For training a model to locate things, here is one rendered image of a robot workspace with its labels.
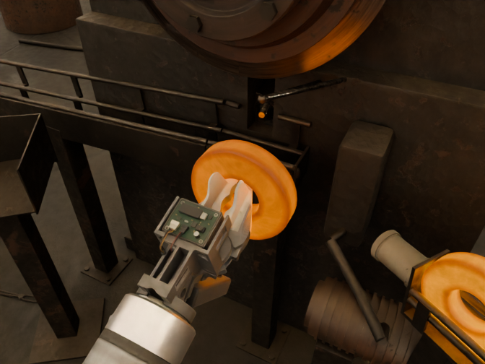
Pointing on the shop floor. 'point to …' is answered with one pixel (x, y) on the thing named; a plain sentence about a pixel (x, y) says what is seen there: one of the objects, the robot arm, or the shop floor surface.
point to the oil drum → (40, 15)
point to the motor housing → (356, 327)
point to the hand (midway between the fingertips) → (242, 181)
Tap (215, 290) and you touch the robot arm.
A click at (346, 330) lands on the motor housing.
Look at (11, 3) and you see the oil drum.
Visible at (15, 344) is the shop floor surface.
